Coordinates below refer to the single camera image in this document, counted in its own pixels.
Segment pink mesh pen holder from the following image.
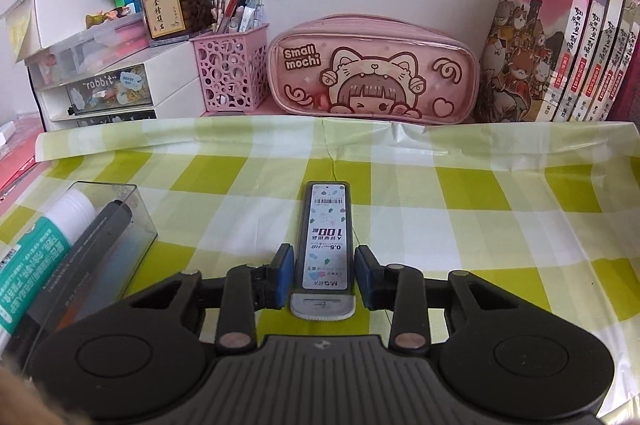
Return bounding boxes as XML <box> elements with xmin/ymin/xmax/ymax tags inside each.
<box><xmin>192</xmin><ymin>30</ymin><xmax>271</xmax><ymax>112</ymax></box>

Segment small toy figurines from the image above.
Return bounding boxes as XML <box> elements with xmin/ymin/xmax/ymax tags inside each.
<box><xmin>84</xmin><ymin>8</ymin><xmax>128</xmax><ymax>30</ymax></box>

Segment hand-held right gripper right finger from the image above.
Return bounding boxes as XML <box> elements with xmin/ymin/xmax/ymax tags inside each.
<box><xmin>355</xmin><ymin>246</ymin><xmax>517</xmax><ymax>353</ymax></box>

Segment pink cartoon pencil case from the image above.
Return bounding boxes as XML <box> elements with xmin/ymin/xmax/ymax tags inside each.
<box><xmin>266</xmin><ymin>14</ymin><xmax>480</xmax><ymax>124</ymax></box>

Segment black pencil lead case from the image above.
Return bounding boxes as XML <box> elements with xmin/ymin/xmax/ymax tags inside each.
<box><xmin>289</xmin><ymin>180</ymin><xmax>357</xmax><ymax>321</ymax></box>

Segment black marker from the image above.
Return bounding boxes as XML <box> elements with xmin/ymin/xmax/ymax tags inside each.
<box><xmin>25</xmin><ymin>201</ymin><xmax>135</xmax><ymax>331</ymax></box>

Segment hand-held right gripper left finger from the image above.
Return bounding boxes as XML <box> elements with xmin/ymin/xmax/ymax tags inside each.
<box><xmin>125</xmin><ymin>244</ymin><xmax>296</xmax><ymax>353</ymax></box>

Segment pink illustrated book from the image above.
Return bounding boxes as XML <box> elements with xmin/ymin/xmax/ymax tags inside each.
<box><xmin>582</xmin><ymin>0</ymin><xmax>630</xmax><ymax>122</ymax></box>
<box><xmin>597</xmin><ymin>0</ymin><xmax>640</xmax><ymax>122</ymax></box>
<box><xmin>565</xmin><ymin>0</ymin><xmax>615</xmax><ymax>122</ymax></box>
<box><xmin>474</xmin><ymin>0</ymin><xmax>598</xmax><ymax>124</ymax></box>
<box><xmin>614</xmin><ymin>0</ymin><xmax>640</xmax><ymax>121</ymax></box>

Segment clear plastic storage box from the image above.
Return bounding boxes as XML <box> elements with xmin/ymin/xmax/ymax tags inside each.
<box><xmin>25</xmin><ymin>12</ymin><xmax>151</xmax><ymax>86</ymax></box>

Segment green checked tablecloth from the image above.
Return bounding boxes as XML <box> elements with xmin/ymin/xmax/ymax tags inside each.
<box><xmin>0</xmin><ymin>112</ymin><xmax>640</xmax><ymax>406</ymax></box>

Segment bunch of pens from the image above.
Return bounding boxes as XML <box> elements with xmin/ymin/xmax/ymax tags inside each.
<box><xmin>212</xmin><ymin>0</ymin><xmax>266</xmax><ymax>37</ymax></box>

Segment green and white glue stick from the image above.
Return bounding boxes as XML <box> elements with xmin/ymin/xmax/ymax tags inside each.
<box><xmin>0</xmin><ymin>191</ymin><xmax>96</xmax><ymax>353</ymax></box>

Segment white drawer organizer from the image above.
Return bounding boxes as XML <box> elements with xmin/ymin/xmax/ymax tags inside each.
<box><xmin>27</xmin><ymin>40</ymin><xmax>206</xmax><ymax>132</ymax></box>

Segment white cardboard box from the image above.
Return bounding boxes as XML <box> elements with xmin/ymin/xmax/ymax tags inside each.
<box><xmin>27</xmin><ymin>0</ymin><xmax>118</xmax><ymax>51</ymax></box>

